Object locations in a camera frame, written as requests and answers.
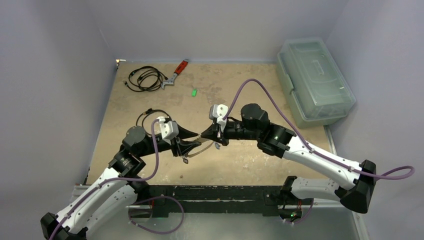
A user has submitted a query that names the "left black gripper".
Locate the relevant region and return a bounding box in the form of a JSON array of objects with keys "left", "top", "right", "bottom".
[{"left": 138, "top": 123, "right": 201, "bottom": 157}]

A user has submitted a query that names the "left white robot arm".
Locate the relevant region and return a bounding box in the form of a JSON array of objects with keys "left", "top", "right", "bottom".
[{"left": 40, "top": 117, "right": 200, "bottom": 240}]

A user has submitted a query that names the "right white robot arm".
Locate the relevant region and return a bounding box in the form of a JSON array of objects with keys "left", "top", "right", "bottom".
[{"left": 200, "top": 103, "right": 377, "bottom": 214}]

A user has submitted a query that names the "small green key tag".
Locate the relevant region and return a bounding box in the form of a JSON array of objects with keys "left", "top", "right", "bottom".
[{"left": 191, "top": 88, "right": 198, "bottom": 97}]

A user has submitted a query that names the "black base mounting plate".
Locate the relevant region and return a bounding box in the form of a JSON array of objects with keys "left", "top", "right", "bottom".
[{"left": 132, "top": 184, "right": 314, "bottom": 219}]

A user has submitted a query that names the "translucent green plastic toolbox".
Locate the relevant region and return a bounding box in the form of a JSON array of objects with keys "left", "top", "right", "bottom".
[{"left": 277, "top": 37, "right": 356, "bottom": 129}]

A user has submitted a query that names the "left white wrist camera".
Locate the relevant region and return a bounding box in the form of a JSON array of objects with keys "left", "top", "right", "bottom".
[{"left": 156, "top": 116, "right": 180, "bottom": 142}]

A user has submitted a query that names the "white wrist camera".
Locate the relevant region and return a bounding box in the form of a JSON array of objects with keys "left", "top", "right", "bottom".
[
  {"left": 208, "top": 104, "right": 229, "bottom": 128},
  {"left": 156, "top": 116, "right": 180, "bottom": 142}
]

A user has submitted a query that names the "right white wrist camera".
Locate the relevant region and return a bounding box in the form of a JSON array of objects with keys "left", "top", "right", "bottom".
[{"left": 208, "top": 104, "right": 229, "bottom": 128}]

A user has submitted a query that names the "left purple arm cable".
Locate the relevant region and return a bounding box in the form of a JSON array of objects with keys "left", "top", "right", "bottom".
[{"left": 47, "top": 119, "right": 161, "bottom": 240}]

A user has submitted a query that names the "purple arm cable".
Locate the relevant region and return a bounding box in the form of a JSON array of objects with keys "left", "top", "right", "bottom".
[
  {"left": 47, "top": 119, "right": 161, "bottom": 240},
  {"left": 222, "top": 78, "right": 416, "bottom": 181}
]

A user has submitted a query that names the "coiled black cable near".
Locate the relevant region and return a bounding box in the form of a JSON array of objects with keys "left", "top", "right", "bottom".
[{"left": 136, "top": 108, "right": 172, "bottom": 135}]

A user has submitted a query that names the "coiled black cable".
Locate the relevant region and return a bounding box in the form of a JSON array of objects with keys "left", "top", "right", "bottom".
[
  {"left": 123, "top": 65, "right": 168, "bottom": 92},
  {"left": 136, "top": 108, "right": 172, "bottom": 135}
]

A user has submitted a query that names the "coiled black cable far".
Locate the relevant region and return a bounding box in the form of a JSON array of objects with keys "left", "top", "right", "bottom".
[{"left": 123, "top": 65, "right": 168, "bottom": 92}]

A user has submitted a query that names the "red handled adjustable wrench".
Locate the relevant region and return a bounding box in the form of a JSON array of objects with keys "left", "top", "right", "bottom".
[{"left": 160, "top": 59, "right": 190, "bottom": 90}]

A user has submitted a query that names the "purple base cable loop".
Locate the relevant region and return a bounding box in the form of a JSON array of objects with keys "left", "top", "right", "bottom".
[{"left": 127, "top": 194, "right": 185, "bottom": 235}]

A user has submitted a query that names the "aluminium frame rail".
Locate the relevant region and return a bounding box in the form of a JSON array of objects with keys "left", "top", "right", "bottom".
[{"left": 70, "top": 122, "right": 370, "bottom": 215}]

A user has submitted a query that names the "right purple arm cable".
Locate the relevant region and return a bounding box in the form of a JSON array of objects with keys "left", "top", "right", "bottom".
[{"left": 222, "top": 78, "right": 416, "bottom": 181}]

